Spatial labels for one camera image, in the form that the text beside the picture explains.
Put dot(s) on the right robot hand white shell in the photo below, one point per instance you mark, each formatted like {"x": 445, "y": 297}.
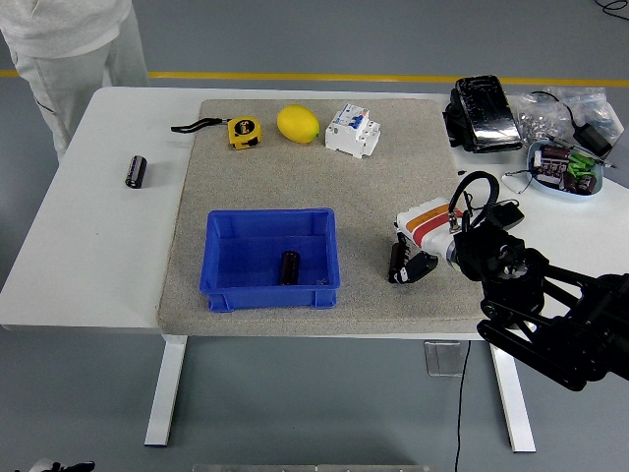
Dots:
{"x": 432, "y": 228}

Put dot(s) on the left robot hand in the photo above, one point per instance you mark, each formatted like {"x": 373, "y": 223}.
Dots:
{"x": 69, "y": 467}

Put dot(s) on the black battery with white print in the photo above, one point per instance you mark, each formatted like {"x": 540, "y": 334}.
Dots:
{"x": 394, "y": 260}

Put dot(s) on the dark battery with grey stripe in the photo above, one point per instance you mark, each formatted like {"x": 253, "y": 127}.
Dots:
{"x": 290, "y": 268}

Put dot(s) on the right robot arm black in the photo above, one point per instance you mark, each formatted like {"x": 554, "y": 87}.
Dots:
{"x": 516, "y": 280}

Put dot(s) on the blue plastic box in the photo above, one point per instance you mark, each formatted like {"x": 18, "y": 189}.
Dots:
{"x": 270, "y": 297}

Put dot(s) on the black cylindrical battery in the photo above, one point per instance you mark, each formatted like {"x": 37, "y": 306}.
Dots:
{"x": 135, "y": 172}

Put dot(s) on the small black charger block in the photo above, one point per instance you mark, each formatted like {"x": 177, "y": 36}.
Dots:
{"x": 511, "y": 215}

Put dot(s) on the white table leg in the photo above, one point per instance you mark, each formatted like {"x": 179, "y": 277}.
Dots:
{"x": 516, "y": 408}
{"x": 164, "y": 393}

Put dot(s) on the black glossy device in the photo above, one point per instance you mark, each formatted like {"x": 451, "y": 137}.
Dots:
{"x": 486, "y": 115}

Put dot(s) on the white circuit breaker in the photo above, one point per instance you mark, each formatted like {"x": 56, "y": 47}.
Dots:
{"x": 351, "y": 133}

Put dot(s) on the light blue bowl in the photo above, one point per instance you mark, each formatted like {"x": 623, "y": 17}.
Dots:
{"x": 555, "y": 191}

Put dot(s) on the metal floor plate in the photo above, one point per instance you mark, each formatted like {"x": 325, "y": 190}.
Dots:
{"x": 442, "y": 361}

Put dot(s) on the large brown capacitor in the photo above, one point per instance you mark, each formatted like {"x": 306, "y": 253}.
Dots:
{"x": 555, "y": 162}

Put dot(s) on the grey-brown mat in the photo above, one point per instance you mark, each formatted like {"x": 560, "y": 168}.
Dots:
{"x": 295, "y": 182}

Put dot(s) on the clear plastic bag of screws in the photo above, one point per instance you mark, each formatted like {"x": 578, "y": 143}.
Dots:
{"x": 535, "y": 115}

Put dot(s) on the dark brown capacitor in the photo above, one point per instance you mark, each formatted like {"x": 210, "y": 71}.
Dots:
{"x": 582, "y": 184}

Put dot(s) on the green connector pile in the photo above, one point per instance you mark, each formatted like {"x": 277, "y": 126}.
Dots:
{"x": 581, "y": 164}

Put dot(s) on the yellow lemon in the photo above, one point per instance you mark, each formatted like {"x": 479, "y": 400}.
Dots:
{"x": 298, "y": 124}

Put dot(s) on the black pen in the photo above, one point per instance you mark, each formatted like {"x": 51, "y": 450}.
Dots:
{"x": 589, "y": 155}

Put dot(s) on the yellow tape measure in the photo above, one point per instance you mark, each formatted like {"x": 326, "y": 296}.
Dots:
{"x": 244, "y": 133}

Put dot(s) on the person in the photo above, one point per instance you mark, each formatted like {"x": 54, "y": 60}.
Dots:
{"x": 74, "y": 49}

